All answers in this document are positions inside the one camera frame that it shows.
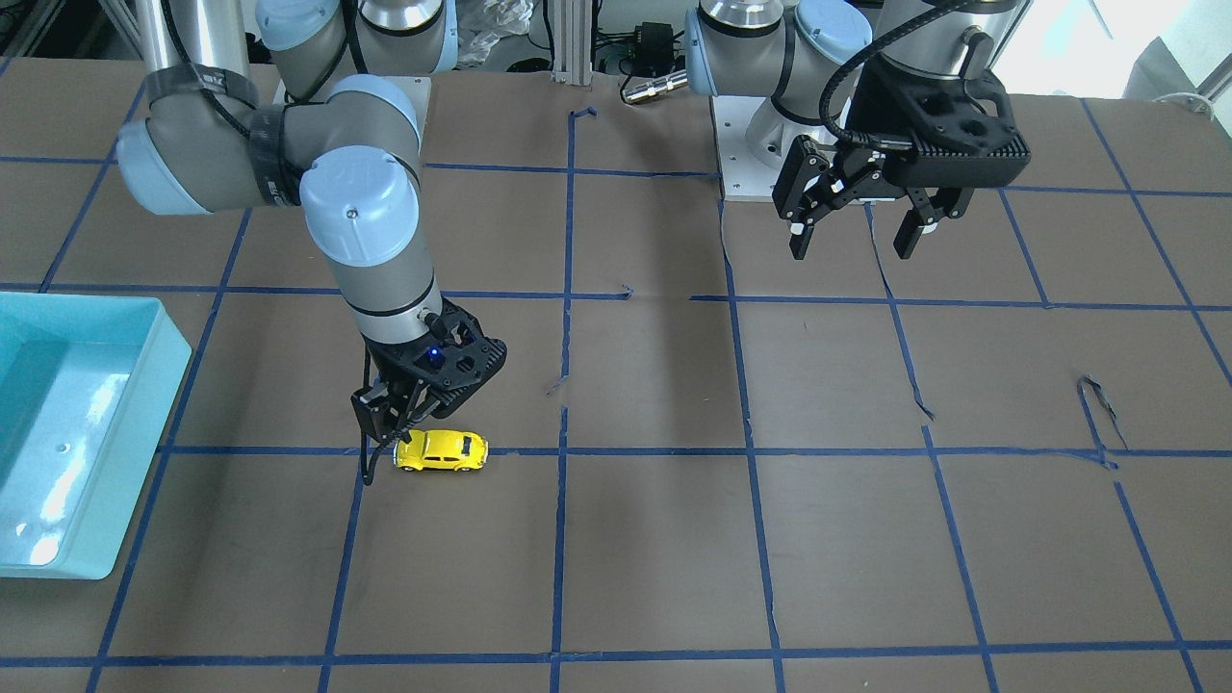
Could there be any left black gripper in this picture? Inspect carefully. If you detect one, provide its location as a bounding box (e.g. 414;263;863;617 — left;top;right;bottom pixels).
772;58;1032;261

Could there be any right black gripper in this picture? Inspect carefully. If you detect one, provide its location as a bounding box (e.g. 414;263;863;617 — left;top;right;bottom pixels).
351;298;509;450

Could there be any yellow beetle toy car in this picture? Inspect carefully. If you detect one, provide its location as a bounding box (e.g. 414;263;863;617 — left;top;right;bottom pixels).
395;429;489;471

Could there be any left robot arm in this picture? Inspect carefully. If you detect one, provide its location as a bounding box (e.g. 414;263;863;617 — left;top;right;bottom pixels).
683;1;1032;259

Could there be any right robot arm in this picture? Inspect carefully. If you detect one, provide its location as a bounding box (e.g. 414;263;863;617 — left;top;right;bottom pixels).
117;1;508;448

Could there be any light blue plastic bin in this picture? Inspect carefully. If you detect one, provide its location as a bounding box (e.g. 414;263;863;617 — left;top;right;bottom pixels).
1;293;191;580

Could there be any aluminium frame post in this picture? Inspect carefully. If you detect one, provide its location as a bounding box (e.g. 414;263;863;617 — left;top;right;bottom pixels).
547;0;594;88

